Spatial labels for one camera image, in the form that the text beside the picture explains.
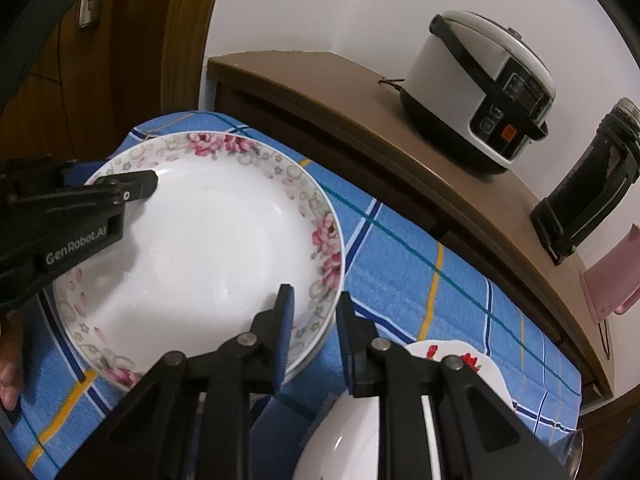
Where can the pink electric kettle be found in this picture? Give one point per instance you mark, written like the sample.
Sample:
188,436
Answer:
610,285

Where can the plain white bowl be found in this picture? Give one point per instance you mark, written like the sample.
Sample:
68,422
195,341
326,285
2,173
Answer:
340,440

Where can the white and black rice cooker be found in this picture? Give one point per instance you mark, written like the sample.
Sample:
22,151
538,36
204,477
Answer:
450,85

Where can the brown wooden door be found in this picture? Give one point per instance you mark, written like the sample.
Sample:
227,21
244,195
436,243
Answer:
140,60

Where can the brown wooden cabinet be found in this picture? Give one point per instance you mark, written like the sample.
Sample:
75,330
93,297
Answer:
350,90

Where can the blue plaid cloth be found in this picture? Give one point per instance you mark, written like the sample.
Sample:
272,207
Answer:
400,270

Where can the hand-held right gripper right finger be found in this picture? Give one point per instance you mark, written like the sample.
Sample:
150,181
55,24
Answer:
349,352

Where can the person's left hand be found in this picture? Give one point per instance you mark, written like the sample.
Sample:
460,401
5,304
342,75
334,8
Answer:
10,380

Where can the large floral white plate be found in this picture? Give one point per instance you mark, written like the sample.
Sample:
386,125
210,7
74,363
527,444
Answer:
210,250

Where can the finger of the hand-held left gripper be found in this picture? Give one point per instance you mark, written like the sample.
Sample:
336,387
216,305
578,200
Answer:
132,187

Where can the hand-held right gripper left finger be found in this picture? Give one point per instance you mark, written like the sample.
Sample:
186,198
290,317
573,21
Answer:
284,322

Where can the black thermos flask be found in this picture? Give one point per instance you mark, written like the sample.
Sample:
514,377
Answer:
590,185

